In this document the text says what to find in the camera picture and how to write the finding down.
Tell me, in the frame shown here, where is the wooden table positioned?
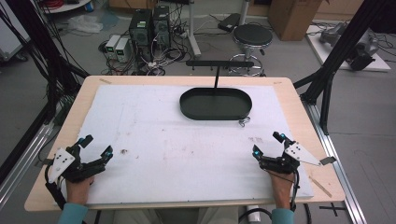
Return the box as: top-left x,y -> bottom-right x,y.
23,75 -> 347,213

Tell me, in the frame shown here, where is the black round stool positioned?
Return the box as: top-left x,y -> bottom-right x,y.
228,23 -> 274,77

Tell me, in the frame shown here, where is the black cable under table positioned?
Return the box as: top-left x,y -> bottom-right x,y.
237,207 -> 273,224

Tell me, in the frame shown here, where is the black metal frame strut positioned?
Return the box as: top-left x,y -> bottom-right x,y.
5,0 -> 92,123
292,0 -> 396,136

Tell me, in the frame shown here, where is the person's right hand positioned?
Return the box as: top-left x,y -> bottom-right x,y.
267,170 -> 296,210

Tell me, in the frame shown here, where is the white foam mat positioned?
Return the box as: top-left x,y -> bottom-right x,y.
60,84 -> 315,206

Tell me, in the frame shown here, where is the black computer tower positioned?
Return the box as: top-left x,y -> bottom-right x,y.
151,5 -> 172,51
128,8 -> 154,63

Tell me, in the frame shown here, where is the black oval tray hanger stand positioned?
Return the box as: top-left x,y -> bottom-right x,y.
178,59 -> 255,121

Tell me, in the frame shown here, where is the aluminium rail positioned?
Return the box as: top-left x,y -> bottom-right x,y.
0,120 -> 56,208
302,100 -> 369,224

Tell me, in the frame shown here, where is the white power supply unit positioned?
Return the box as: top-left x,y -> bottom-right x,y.
105,34 -> 122,61
115,37 -> 131,63

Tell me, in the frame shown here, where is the white panel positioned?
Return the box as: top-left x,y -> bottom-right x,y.
0,0 -> 31,63

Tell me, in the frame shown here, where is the person's left hand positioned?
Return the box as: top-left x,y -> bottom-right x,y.
65,175 -> 95,206

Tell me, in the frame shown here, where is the white floor board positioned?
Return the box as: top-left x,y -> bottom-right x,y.
305,24 -> 392,73

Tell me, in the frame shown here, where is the white desk leg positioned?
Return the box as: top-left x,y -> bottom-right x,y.
186,0 -> 203,59

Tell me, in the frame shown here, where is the white cylinder under table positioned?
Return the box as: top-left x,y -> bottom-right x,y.
246,204 -> 262,223

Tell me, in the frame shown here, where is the clear plastic bag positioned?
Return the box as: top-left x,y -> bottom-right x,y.
65,14 -> 105,35

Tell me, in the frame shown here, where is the round white table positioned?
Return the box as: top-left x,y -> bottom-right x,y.
39,0 -> 95,15

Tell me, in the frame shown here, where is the thin wooden stick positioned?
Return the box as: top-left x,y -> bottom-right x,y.
308,175 -> 333,199

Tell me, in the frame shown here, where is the tangle of floor cables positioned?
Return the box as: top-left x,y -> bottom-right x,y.
98,18 -> 194,77

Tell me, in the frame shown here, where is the cardboard box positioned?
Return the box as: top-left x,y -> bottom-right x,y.
267,0 -> 323,42

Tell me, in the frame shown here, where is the black and grey robot part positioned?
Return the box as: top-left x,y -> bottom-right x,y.
347,30 -> 380,72

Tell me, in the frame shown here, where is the black power adapter box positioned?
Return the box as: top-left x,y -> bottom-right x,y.
217,12 -> 242,34

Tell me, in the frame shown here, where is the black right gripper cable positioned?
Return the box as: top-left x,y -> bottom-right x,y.
289,169 -> 301,213

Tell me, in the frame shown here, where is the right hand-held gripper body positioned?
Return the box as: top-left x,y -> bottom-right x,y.
259,141 -> 338,175

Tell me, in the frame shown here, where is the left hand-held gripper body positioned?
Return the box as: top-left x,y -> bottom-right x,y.
48,144 -> 107,185

